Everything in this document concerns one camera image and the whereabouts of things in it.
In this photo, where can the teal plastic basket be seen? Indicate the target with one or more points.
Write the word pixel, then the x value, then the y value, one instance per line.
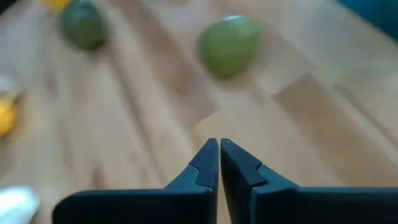
pixel 379 12

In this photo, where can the yellow lemon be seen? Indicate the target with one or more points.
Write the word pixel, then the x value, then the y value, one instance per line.
pixel 5 116
pixel 54 3

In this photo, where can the green lime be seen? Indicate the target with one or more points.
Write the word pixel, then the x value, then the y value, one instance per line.
pixel 228 46

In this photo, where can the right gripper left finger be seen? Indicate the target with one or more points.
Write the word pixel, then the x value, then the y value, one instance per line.
pixel 203 165

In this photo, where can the dark green avocado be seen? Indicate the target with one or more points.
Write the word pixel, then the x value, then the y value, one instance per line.
pixel 82 26

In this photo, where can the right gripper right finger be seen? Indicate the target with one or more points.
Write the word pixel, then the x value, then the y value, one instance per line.
pixel 239 168

